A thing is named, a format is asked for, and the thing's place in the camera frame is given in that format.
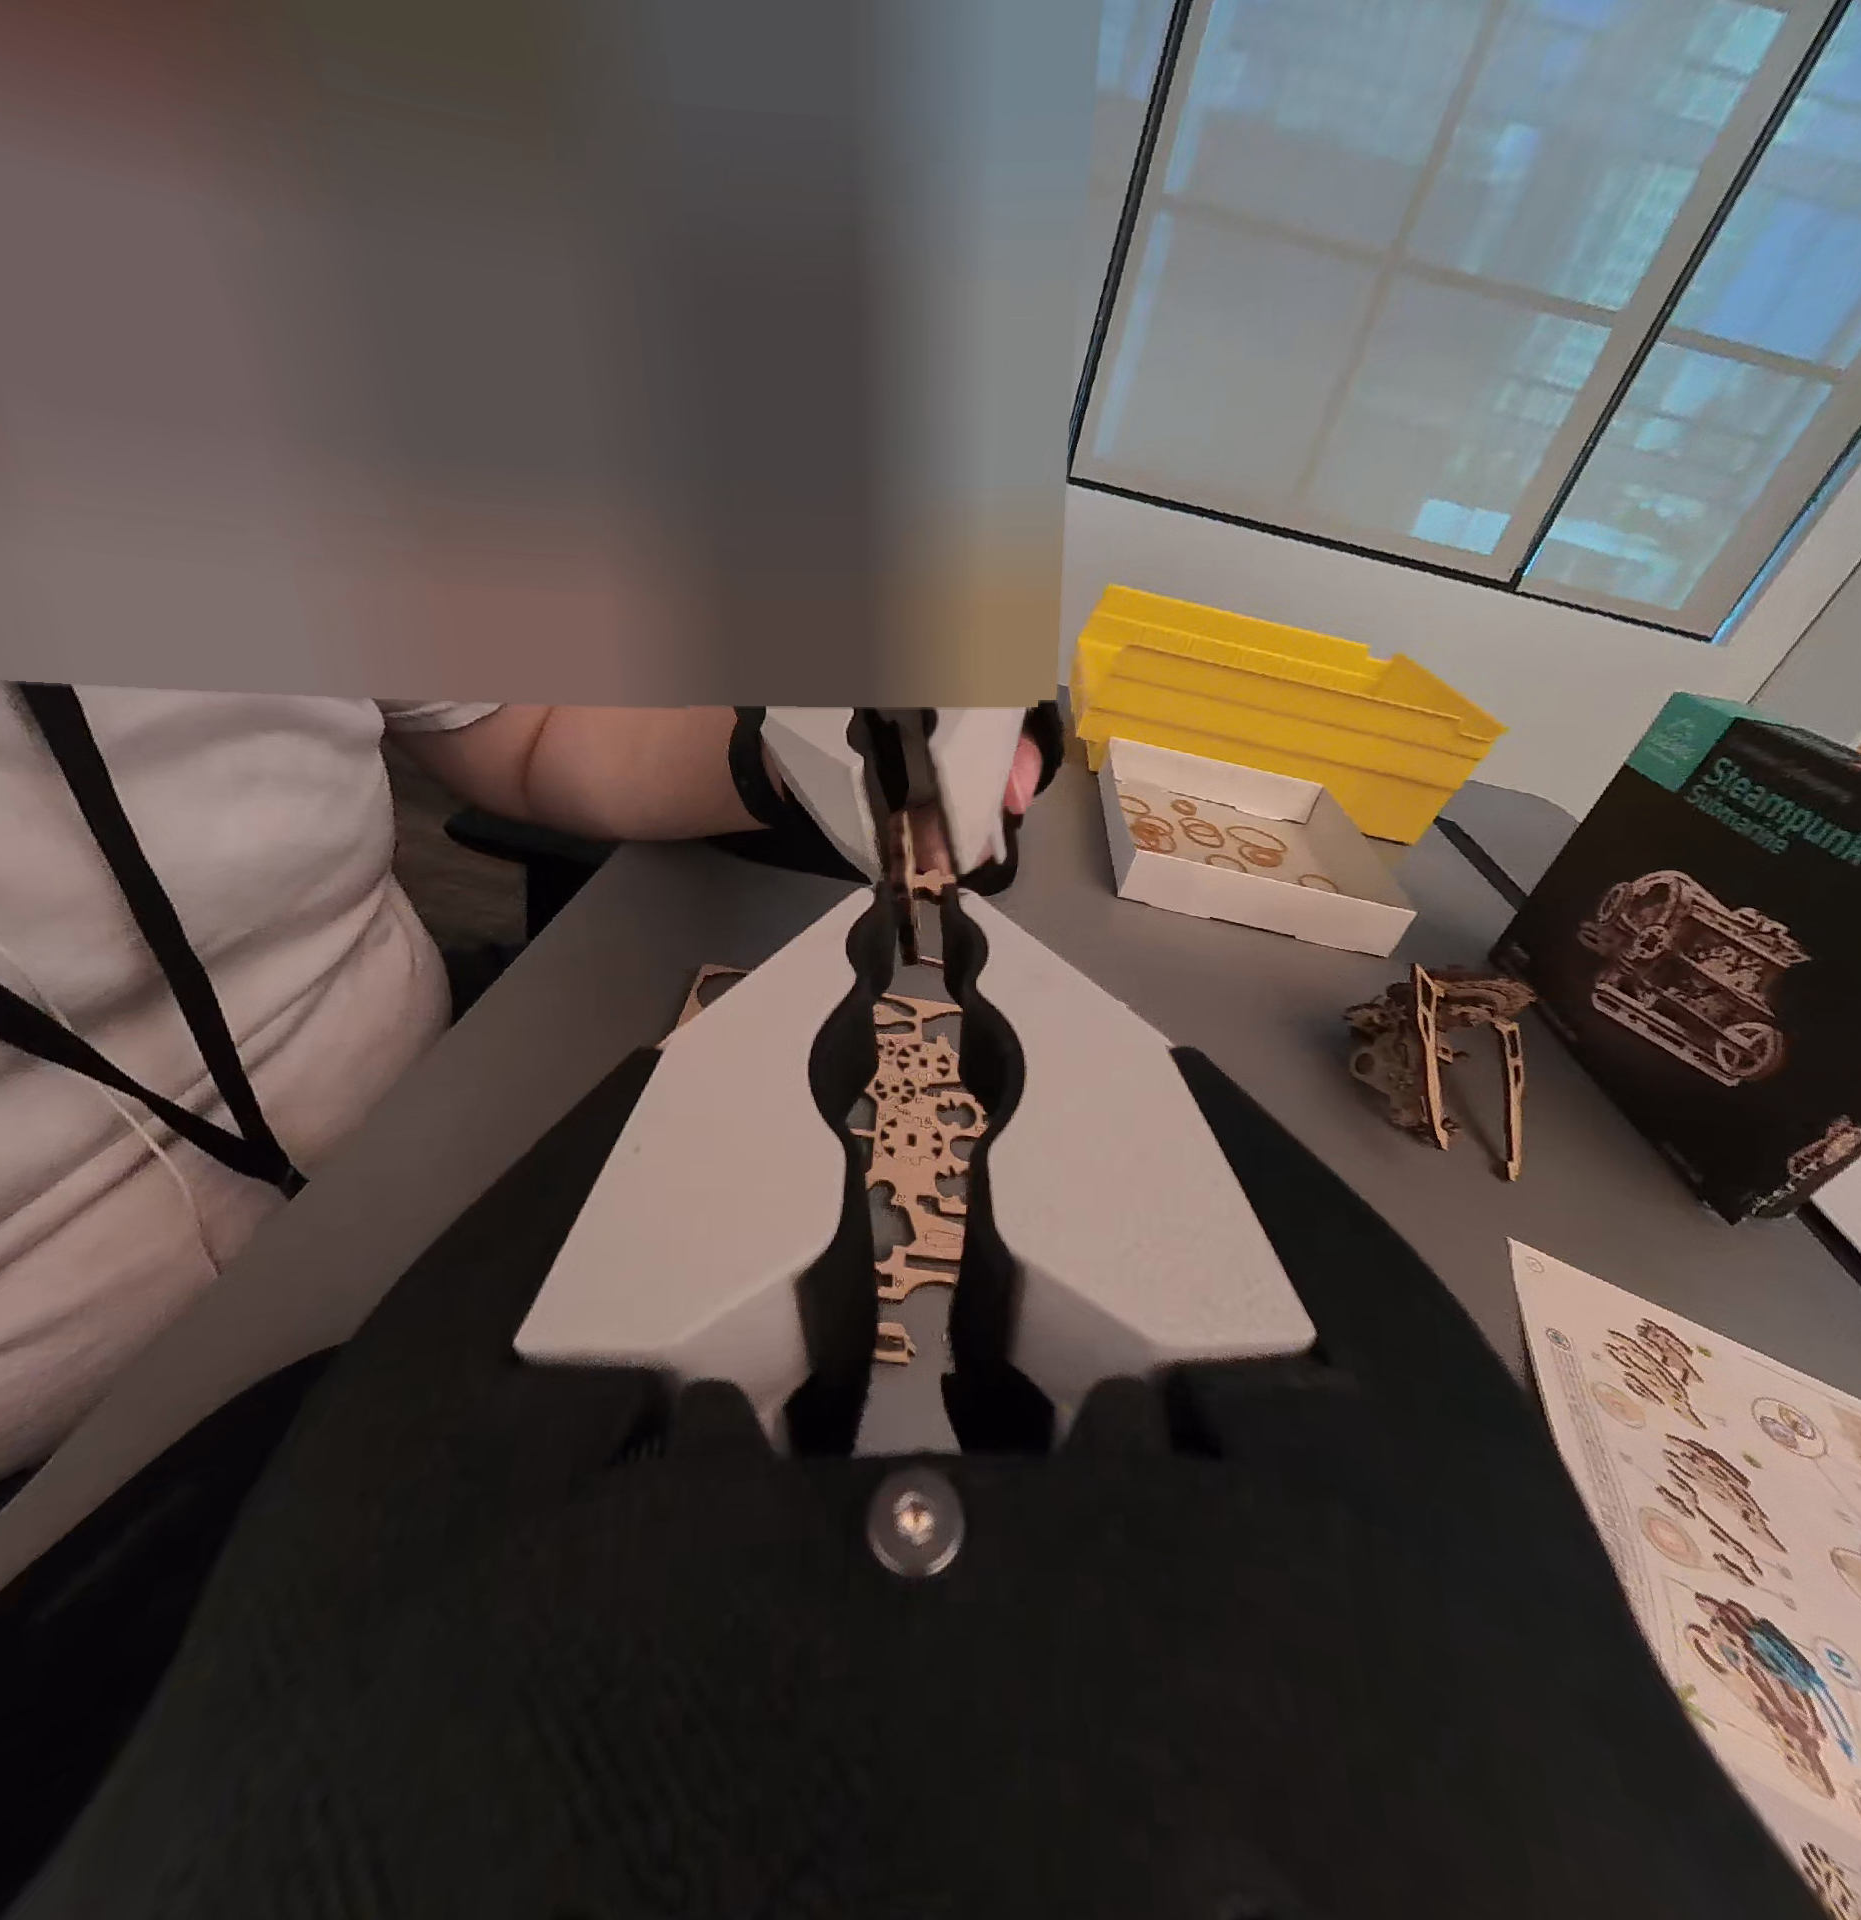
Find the black model kit box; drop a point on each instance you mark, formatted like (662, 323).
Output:
(1696, 975)

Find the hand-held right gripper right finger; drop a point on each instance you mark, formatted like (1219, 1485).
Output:
(1141, 1199)

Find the white cardboard tray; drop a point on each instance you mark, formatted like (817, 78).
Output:
(1245, 901)

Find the black quilted wrist pad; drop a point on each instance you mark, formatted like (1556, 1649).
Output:
(105, 1619)

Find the partly built wooden model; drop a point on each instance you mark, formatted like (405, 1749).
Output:
(1418, 1051)

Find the window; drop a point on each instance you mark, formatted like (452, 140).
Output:
(1319, 226)

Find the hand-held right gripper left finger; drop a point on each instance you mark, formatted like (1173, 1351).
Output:
(692, 1199)

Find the person's left hand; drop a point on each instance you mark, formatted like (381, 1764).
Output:
(1025, 777)

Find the laser-cut plywood parts sheet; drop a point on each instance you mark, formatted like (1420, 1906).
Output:
(915, 1140)

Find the illustrated instruction booklet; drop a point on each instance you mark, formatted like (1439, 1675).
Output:
(1696, 1500)

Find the small wooden model part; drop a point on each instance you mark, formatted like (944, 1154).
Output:
(912, 878)

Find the yellow plastic bin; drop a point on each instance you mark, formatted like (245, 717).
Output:
(1259, 706)

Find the pile of wooden rings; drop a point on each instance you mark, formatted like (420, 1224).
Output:
(1142, 830)

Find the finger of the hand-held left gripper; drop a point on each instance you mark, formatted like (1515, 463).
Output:
(813, 773)
(972, 773)

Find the person's white shirt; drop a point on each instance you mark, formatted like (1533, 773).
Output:
(314, 901)

